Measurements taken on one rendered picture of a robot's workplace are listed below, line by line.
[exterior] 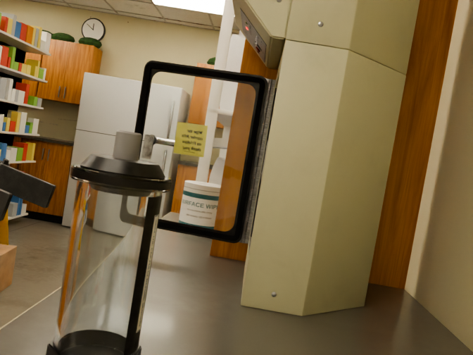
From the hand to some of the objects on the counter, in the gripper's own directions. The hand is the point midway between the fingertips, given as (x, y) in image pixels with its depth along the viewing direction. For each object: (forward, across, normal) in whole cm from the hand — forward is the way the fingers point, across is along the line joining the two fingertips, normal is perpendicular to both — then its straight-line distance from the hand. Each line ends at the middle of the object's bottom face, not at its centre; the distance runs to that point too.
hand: (15, 195), depth 57 cm
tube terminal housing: (+44, +48, +8) cm, 66 cm away
